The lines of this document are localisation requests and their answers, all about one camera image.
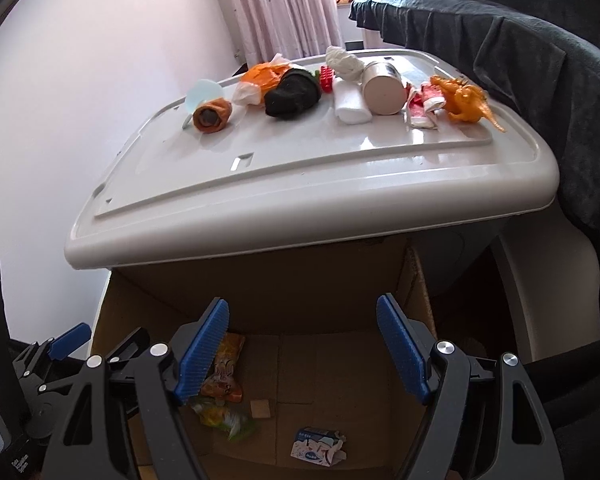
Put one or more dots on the orange plastic bag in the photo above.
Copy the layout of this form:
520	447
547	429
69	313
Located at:
260	75

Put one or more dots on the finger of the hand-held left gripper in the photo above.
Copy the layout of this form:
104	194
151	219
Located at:
70	341
130	345

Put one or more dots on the cardboard box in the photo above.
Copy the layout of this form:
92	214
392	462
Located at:
305	285

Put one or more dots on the person's dark pants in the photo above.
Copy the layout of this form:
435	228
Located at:
580	410

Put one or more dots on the orange snack packet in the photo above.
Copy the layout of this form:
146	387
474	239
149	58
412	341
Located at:
225	375

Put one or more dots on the white furniture frame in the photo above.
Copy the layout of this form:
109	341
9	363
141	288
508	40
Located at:
545	285

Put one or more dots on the dark grey blanket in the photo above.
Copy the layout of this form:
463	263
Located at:
505	35

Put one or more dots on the white cylindrical can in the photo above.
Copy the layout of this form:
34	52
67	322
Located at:
382	92

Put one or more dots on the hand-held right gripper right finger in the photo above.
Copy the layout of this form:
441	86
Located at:
402	355

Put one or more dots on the black sock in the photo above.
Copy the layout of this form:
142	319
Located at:
290	95

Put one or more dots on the blue and white tissue pack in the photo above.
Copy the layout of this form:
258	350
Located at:
317	447

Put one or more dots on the orange toy dinosaur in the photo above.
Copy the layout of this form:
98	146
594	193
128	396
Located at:
465	102

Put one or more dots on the red toy car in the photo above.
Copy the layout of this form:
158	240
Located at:
326	80

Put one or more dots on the white cloth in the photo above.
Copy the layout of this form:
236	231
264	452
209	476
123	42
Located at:
345	62

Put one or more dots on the pale patterned curtain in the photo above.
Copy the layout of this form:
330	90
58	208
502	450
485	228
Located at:
280	5

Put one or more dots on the green and yellow snack packet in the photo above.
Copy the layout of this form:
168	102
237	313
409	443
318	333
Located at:
225	417

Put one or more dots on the white foam block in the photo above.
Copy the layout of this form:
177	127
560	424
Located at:
350	105

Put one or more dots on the red and white wrapper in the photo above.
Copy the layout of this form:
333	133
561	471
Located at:
422	110

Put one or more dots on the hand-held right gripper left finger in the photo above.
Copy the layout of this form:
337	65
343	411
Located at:
205	355

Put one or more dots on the orange sock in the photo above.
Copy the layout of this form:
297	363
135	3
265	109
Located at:
220	110

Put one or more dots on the translucent blue cup lid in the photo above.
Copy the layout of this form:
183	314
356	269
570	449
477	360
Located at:
202	92

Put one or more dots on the small wooden block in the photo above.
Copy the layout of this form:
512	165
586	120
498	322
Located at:
261	409

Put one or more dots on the white plastic bin lid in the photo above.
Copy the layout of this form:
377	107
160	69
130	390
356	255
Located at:
330	160

